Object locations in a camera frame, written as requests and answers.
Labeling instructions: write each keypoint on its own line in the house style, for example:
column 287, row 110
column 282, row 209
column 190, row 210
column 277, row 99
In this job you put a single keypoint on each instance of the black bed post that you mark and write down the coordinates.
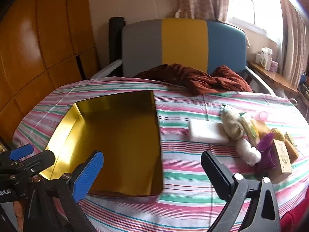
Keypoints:
column 117, row 41

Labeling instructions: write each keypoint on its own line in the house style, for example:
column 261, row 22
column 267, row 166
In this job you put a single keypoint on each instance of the wooden shelf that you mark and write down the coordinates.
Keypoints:
column 275, row 77

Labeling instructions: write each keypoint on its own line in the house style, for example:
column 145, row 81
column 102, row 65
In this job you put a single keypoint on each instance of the grey yellow blue chair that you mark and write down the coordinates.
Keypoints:
column 183, row 43

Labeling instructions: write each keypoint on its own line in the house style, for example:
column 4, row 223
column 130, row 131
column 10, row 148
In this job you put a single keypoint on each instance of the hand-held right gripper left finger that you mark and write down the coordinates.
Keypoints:
column 87, row 174

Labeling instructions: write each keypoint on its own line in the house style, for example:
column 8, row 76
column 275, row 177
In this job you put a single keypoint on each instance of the beige patterned curtain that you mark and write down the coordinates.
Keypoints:
column 202, row 0
column 294, row 41

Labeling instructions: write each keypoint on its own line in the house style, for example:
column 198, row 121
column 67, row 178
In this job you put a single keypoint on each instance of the purple box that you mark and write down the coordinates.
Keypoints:
column 273, row 66

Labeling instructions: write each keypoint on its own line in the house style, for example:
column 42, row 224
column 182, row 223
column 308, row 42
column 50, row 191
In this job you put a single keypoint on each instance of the yellow plush toy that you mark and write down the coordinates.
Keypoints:
column 262, row 127

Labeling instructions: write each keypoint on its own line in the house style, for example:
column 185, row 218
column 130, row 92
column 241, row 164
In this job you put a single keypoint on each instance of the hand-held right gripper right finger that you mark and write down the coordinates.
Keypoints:
column 214, row 171

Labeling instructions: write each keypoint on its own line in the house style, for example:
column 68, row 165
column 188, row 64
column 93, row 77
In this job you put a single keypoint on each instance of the brown cloth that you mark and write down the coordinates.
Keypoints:
column 193, row 79

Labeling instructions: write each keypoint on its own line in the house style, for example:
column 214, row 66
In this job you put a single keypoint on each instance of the cracker packet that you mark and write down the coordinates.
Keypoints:
column 251, row 130

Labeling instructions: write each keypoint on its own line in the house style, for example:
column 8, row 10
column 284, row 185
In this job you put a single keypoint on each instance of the brown box with gold lining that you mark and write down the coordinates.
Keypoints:
column 120, row 137

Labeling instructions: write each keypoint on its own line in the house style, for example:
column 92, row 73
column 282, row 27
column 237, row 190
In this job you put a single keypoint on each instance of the small pale printed carton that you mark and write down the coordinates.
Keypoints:
column 282, row 157

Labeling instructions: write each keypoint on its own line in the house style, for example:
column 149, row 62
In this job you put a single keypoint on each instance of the red cloth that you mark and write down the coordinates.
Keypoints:
column 295, row 220

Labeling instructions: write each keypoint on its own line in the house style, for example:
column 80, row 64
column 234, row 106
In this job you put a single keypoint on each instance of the blue round container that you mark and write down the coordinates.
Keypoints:
column 303, row 76

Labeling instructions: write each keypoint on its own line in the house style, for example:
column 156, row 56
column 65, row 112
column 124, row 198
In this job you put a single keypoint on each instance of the pink plastic cup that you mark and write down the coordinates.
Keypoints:
column 263, row 115

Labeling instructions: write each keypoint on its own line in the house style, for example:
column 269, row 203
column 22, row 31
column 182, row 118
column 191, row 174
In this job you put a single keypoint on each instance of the window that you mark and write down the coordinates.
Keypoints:
column 253, row 4

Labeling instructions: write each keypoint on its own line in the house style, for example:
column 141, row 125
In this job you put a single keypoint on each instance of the white and green box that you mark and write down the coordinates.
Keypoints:
column 263, row 58

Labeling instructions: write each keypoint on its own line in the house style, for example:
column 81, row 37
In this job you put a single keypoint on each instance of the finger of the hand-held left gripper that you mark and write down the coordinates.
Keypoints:
column 41, row 159
column 21, row 152

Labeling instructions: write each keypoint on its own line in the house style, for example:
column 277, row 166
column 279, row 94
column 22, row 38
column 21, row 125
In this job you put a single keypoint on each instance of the white rectangular box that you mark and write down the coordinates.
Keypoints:
column 205, row 130

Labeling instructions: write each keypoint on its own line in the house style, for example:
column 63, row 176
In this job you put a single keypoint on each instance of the wooden wardrobe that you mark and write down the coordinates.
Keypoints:
column 36, row 41

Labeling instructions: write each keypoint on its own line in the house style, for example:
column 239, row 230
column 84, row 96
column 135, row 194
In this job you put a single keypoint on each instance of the purple packet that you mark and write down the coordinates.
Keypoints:
column 265, row 152

